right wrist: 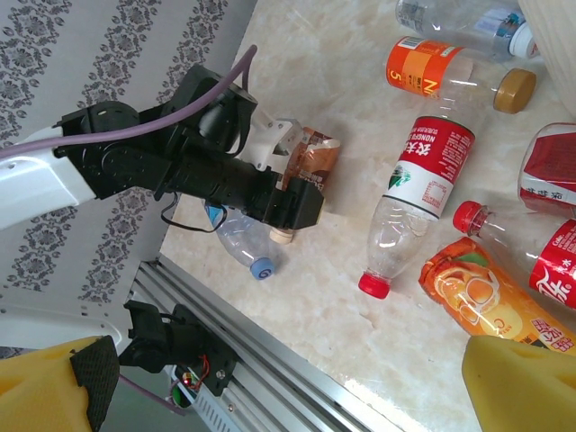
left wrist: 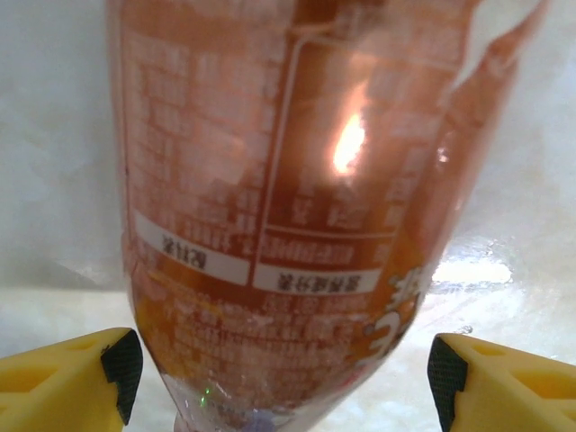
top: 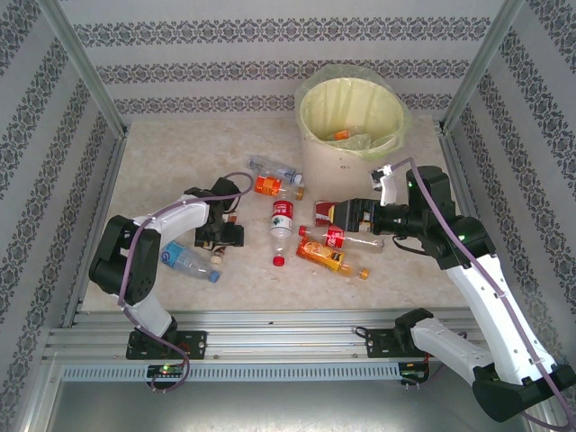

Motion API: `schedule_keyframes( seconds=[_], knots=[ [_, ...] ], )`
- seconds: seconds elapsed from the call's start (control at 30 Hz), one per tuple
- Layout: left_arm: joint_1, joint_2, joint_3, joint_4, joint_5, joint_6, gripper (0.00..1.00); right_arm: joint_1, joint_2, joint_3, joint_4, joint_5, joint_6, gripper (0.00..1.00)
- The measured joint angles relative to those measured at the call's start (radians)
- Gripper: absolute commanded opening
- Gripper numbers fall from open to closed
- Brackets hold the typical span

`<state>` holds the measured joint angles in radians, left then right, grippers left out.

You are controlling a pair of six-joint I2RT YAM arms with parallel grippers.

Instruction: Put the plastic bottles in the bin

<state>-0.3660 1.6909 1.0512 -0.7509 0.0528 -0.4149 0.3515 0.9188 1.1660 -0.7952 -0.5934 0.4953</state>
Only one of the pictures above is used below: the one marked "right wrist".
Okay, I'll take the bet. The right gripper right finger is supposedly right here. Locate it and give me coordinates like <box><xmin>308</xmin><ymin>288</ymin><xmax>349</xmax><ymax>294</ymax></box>
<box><xmin>462</xmin><ymin>336</ymin><xmax>576</xmax><ymax>432</ymax></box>

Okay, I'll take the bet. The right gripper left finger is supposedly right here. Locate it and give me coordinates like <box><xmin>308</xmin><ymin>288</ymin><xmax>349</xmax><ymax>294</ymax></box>
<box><xmin>0</xmin><ymin>335</ymin><xmax>122</xmax><ymax>432</ymax></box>

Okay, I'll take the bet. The brown label bottle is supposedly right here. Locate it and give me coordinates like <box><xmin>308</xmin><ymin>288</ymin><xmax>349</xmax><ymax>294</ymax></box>
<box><xmin>269</xmin><ymin>127</ymin><xmax>342</xmax><ymax>247</ymax></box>

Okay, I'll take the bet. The clear bottle blue cap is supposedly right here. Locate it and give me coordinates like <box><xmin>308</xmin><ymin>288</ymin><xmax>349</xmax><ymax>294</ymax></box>
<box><xmin>204</xmin><ymin>200</ymin><xmax>276</xmax><ymax>281</ymax></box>

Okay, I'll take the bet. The orange juice bottle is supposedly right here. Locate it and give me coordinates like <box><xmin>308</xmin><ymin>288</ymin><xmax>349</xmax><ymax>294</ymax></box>
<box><xmin>418</xmin><ymin>236</ymin><xmax>576</xmax><ymax>359</ymax></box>

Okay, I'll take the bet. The cola bottle red cap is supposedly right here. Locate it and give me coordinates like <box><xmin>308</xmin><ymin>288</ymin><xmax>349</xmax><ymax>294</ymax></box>
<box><xmin>452</xmin><ymin>200</ymin><xmax>576</xmax><ymax>311</ymax></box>

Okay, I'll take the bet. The red white label water bottle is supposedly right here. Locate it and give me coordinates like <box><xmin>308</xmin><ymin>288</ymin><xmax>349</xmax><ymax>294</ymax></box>
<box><xmin>358</xmin><ymin>115</ymin><xmax>477</xmax><ymax>301</ymax></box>

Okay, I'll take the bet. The orange label bottle gold cap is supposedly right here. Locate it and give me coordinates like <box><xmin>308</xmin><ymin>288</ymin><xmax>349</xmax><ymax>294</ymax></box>
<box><xmin>385</xmin><ymin>35</ymin><xmax>538</xmax><ymax>114</ymax></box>

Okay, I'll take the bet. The clear bottle small blue label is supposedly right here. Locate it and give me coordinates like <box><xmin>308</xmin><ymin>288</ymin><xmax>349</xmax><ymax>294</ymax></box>
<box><xmin>394</xmin><ymin>0</ymin><xmax>536</xmax><ymax>63</ymax></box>

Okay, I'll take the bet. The red gold tea bottle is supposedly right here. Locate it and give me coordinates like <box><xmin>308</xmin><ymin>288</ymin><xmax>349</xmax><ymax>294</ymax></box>
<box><xmin>517</xmin><ymin>121</ymin><xmax>576</xmax><ymax>221</ymax></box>

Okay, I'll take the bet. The cream plastic waste bin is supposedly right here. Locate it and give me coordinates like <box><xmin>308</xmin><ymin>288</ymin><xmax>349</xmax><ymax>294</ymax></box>
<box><xmin>516</xmin><ymin>0</ymin><xmax>576</xmax><ymax>125</ymax></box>

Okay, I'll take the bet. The small circuit board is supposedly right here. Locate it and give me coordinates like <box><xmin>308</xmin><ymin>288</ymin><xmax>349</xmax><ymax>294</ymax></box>
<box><xmin>170</xmin><ymin>366</ymin><xmax>203</xmax><ymax>406</ymax></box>

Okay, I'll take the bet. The left thin black camera cable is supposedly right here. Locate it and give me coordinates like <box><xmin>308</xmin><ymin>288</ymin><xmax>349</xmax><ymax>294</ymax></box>
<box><xmin>159</xmin><ymin>193</ymin><xmax>226</xmax><ymax>234</ymax></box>

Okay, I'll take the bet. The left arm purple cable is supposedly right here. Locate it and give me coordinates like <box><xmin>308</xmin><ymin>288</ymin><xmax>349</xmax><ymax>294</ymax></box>
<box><xmin>0</xmin><ymin>43</ymin><xmax>258</xmax><ymax>416</ymax></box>

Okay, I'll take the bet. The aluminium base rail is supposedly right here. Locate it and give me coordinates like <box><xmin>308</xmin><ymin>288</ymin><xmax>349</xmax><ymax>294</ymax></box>
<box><xmin>134</xmin><ymin>258</ymin><xmax>397</xmax><ymax>432</ymax></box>

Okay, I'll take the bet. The slotted white cable duct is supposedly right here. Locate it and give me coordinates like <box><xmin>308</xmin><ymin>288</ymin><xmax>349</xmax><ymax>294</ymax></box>
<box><xmin>186</xmin><ymin>382</ymin><xmax>257</xmax><ymax>432</ymax></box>

